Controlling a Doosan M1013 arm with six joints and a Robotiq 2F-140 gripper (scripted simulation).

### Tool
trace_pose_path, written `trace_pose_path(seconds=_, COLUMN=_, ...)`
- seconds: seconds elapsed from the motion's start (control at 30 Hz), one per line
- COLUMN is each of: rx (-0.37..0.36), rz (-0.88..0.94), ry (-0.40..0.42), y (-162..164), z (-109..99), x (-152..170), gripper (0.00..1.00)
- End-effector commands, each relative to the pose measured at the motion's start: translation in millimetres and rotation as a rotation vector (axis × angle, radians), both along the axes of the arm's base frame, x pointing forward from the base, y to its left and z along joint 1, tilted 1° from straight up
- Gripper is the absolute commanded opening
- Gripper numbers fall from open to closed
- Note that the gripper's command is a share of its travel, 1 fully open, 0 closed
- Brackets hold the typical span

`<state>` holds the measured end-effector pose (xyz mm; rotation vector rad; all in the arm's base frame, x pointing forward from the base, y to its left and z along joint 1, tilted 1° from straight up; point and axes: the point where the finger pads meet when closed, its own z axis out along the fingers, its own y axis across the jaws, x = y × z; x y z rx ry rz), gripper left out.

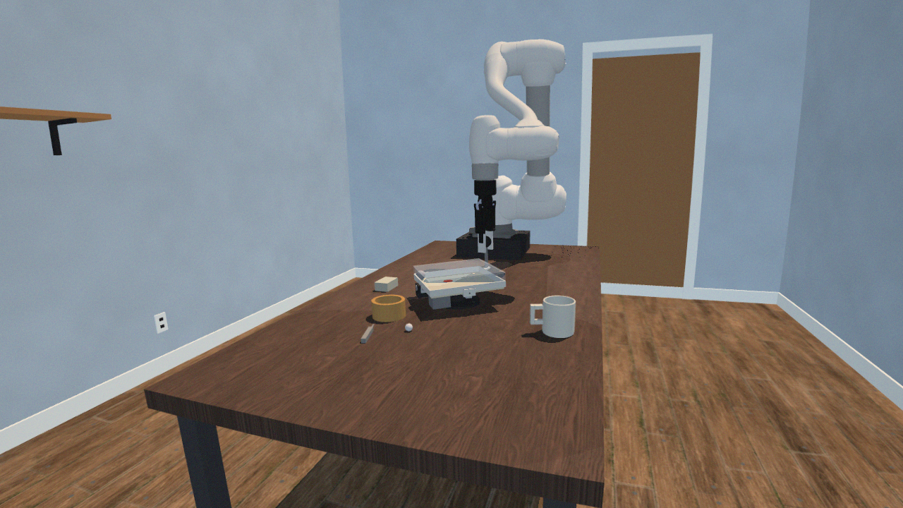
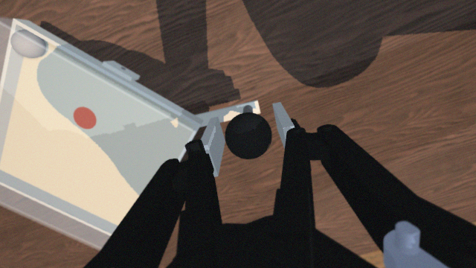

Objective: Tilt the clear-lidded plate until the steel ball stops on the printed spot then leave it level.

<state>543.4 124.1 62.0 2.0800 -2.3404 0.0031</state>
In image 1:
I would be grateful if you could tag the pale grey mug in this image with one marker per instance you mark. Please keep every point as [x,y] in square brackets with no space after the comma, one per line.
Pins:
[558,319]

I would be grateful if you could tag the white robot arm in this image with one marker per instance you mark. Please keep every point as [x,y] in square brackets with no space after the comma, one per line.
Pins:
[531,139]

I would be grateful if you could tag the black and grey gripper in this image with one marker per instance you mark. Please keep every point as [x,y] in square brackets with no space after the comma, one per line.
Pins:
[484,213]

